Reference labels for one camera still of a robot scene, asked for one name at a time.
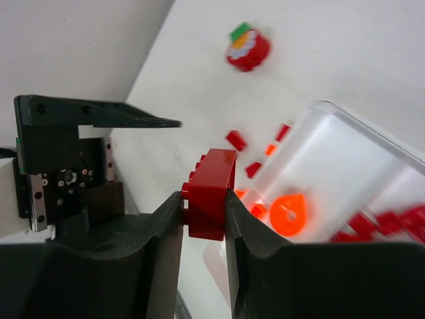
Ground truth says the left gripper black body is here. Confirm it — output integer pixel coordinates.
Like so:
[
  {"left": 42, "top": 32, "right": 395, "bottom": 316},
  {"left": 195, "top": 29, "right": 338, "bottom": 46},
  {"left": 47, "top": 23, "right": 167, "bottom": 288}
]
[{"left": 13, "top": 125, "right": 125, "bottom": 232}]

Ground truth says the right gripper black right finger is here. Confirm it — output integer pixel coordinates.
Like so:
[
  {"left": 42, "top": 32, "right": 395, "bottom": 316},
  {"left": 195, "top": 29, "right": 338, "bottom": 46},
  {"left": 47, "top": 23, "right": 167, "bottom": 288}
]
[{"left": 225, "top": 190, "right": 424, "bottom": 318}]

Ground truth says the green lego brick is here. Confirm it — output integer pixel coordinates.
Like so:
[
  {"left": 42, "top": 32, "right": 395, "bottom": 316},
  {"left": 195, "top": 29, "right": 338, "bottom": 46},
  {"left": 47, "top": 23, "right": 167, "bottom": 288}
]
[{"left": 229, "top": 22, "right": 252, "bottom": 43}]

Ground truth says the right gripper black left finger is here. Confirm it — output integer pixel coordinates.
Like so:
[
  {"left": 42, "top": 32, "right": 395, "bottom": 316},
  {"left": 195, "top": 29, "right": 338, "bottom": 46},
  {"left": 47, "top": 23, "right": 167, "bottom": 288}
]
[{"left": 1, "top": 192, "right": 183, "bottom": 318}]

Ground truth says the orange round lego piece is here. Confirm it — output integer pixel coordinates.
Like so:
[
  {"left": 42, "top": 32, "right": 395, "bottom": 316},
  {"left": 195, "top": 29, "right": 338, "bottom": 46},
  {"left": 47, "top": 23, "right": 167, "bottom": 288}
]
[{"left": 270, "top": 193, "right": 307, "bottom": 237}]

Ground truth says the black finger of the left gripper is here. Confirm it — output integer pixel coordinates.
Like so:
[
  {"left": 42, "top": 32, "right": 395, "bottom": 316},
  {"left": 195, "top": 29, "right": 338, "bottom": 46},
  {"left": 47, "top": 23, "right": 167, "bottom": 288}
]
[{"left": 14, "top": 94, "right": 182, "bottom": 128}]

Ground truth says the white three-compartment tray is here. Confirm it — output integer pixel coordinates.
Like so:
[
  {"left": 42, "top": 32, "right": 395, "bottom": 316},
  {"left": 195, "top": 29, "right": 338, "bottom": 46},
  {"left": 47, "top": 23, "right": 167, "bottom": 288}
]
[{"left": 239, "top": 101, "right": 424, "bottom": 246}]

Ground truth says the dark red long lego brick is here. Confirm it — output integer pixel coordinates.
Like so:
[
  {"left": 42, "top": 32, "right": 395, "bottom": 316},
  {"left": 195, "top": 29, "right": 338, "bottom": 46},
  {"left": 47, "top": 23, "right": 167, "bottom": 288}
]
[{"left": 181, "top": 149, "right": 236, "bottom": 241}]

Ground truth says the red round flower lego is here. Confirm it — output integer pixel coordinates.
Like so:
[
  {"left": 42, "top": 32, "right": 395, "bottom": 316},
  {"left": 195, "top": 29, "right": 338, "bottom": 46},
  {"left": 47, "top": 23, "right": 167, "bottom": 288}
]
[{"left": 225, "top": 29, "right": 271, "bottom": 72}]

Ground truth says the red lego slope brick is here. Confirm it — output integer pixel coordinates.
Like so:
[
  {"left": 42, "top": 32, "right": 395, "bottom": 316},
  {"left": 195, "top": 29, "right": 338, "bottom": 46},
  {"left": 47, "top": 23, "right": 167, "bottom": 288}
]
[{"left": 226, "top": 130, "right": 248, "bottom": 152}]

